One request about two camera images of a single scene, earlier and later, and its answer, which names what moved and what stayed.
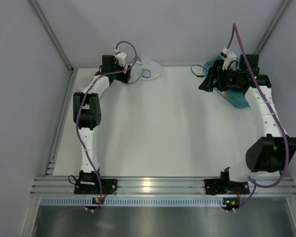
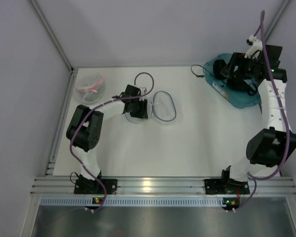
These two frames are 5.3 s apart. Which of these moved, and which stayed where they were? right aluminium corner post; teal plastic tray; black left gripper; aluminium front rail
Moved: black left gripper
Stayed: teal plastic tray; right aluminium corner post; aluminium front rail
